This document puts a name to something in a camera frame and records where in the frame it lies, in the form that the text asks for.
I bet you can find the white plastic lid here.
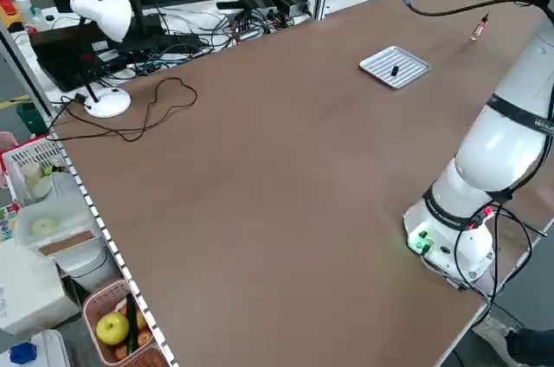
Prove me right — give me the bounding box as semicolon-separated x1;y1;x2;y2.
0;330;70;367

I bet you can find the silver ridged metal tray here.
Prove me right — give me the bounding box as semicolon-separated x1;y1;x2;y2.
358;45;432;91

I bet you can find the white plastic bottle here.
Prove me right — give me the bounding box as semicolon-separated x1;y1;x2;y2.
14;0;35;22

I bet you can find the small oil bottle red label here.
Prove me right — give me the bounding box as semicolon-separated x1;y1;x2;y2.
469;11;491;42

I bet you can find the person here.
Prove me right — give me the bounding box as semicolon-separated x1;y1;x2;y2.
504;326;554;367

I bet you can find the grey bin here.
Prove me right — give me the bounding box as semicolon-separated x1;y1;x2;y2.
55;245;118;294

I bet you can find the yellow green apple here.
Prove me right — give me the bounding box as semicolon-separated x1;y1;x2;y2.
95;312;131;345

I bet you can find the blue plastic block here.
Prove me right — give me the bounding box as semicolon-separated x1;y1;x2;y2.
9;342;36;364

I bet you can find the white box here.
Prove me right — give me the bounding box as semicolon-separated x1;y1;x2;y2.
0;245;81;336

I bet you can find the clear plastic container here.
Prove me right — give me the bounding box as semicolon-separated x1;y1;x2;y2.
16;193;97;255

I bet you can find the black laptop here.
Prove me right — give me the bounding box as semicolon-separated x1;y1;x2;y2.
29;23;135;92

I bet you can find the white plastic basket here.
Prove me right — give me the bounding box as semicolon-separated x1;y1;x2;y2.
1;137;66;206

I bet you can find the white desk lamp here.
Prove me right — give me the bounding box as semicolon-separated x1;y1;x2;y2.
68;0;133;119

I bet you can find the pink plastic basket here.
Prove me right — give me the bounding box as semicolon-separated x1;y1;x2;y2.
81;279;162;366

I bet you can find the green box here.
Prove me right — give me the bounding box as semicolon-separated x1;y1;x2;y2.
16;100;49;137

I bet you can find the aluminium table edge rail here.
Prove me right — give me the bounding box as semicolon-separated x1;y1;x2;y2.
47;124;179;367

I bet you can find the black base cable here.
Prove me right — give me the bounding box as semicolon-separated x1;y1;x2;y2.
462;197;554;312

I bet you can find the black lamp power cable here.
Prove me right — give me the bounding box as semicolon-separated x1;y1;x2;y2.
55;76;199;144

